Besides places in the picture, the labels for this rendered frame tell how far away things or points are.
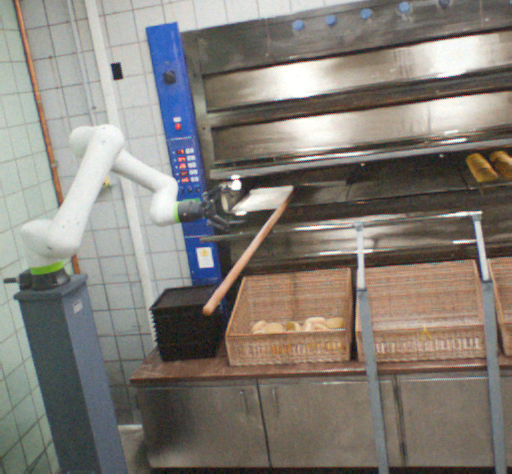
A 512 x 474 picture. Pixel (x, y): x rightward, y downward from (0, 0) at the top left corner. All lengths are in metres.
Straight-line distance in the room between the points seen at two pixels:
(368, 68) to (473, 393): 1.49
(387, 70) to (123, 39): 1.29
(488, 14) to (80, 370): 2.25
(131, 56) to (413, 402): 2.08
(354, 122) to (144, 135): 1.05
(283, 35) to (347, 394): 1.65
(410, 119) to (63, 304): 1.72
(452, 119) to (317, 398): 1.39
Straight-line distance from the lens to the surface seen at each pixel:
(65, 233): 2.32
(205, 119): 3.19
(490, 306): 2.65
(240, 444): 3.11
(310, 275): 3.24
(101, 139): 2.40
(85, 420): 2.64
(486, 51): 3.07
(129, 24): 3.30
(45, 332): 2.54
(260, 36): 3.12
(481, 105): 3.09
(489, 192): 3.14
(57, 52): 3.47
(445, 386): 2.85
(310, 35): 3.08
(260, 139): 3.14
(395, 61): 3.05
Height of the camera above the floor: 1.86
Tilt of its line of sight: 13 degrees down
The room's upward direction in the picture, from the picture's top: 9 degrees counter-clockwise
